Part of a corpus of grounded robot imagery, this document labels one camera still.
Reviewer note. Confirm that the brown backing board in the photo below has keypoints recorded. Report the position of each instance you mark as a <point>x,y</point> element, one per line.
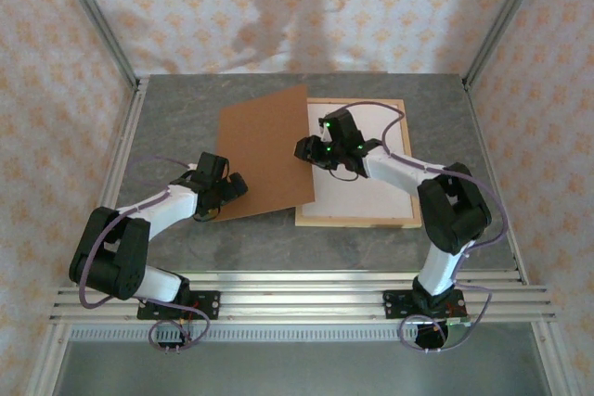
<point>264,150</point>

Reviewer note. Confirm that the building photo print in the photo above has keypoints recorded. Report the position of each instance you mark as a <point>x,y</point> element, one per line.
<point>371,196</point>

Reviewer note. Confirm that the light wooden picture frame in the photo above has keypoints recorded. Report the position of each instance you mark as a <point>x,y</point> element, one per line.
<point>352,222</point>

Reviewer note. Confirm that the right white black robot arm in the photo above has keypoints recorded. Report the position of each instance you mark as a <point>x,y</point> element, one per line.
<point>455,210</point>

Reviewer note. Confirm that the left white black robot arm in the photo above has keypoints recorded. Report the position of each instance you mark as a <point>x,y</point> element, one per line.
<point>111,257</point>

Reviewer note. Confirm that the wide aluminium beam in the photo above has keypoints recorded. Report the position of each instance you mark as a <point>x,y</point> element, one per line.
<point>301,303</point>

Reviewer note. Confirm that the grey metal sheet panel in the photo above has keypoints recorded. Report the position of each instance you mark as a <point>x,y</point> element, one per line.
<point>297,368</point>

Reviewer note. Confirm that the aluminium corner leg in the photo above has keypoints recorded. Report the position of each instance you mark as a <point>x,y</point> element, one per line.
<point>46,359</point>
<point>554,359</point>

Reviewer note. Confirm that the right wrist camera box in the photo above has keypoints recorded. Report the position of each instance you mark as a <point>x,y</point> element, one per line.
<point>327,136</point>

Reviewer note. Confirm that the aluminium side rail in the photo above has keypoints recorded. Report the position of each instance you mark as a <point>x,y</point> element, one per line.
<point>478,120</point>
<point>129,127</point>

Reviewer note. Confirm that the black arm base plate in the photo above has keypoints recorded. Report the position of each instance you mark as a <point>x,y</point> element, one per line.
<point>394,305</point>
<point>209,305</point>

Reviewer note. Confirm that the aluminium table edge rail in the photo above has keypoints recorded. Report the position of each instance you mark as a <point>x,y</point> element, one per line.
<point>301,277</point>

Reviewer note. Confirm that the aluminium upright post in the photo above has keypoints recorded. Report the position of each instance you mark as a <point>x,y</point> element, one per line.
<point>503,20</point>
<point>97,20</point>

